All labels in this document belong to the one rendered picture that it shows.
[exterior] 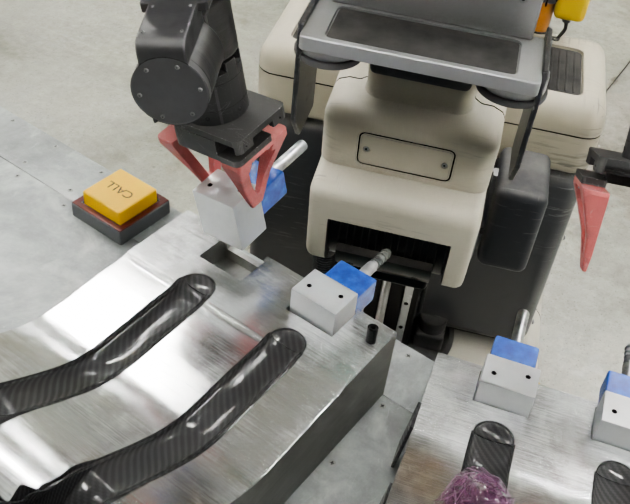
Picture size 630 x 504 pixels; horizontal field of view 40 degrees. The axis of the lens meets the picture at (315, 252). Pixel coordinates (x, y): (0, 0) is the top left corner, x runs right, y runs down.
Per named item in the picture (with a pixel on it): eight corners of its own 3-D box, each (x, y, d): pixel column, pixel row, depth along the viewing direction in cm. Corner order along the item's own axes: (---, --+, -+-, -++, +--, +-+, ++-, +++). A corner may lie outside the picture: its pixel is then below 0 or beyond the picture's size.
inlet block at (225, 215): (287, 157, 90) (280, 115, 86) (325, 173, 88) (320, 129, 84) (203, 232, 83) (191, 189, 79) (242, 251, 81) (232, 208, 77)
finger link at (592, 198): (650, 294, 70) (684, 181, 67) (561, 275, 71) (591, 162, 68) (634, 271, 76) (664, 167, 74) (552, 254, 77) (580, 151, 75)
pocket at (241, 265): (228, 260, 90) (229, 233, 88) (268, 284, 88) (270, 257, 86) (199, 283, 87) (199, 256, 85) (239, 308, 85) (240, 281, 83)
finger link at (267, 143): (252, 234, 77) (234, 150, 70) (192, 207, 80) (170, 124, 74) (298, 190, 80) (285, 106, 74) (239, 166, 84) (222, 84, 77)
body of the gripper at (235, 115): (240, 162, 71) (225, 86, 66) (151, 126, 76) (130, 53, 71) (288, 120, 74) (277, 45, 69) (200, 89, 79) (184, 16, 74)
